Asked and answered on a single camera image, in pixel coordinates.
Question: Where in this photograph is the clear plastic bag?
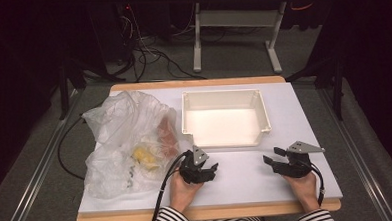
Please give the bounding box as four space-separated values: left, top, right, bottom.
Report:
79 88 183 200

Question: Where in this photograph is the red-brown rectangular box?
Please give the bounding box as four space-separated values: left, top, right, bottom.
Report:
156 115 181 160

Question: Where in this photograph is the person's left hand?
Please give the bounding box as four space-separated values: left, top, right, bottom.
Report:
168 169 206 215

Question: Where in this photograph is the black floor cable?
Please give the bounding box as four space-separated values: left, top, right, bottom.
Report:
55 115 89 183

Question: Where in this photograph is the white table mat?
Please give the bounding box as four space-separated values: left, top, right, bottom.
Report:
73 79 344 214

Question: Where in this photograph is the white plastic bin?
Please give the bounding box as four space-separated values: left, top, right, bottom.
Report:
179 87 274 151

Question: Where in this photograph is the person's right hand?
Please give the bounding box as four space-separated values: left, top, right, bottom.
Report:
282 170 322 215

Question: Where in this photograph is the black metal stand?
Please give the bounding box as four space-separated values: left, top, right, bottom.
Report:
56 57 129 121
284 50 349 125

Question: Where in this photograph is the orange cable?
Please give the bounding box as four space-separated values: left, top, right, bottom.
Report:
289 1 315 12

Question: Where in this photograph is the wooden table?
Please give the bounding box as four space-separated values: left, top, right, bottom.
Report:
70 72 343 221

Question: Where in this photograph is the tangle of floor cables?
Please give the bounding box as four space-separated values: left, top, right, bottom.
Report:
112 3 208 84

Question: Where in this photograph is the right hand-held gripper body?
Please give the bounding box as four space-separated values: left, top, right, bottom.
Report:
270 139 327 180

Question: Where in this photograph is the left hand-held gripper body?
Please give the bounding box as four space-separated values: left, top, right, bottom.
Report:
178 144 218 185

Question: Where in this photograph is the left hand-held gripper cable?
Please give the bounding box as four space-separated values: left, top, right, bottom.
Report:
147 150 193 221

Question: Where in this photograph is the white metal desk frame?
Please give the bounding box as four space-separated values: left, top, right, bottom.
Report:
189 0 290 79

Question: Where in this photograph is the metal floor rail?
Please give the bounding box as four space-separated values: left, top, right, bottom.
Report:
316 81 392 221
0 88 91 221

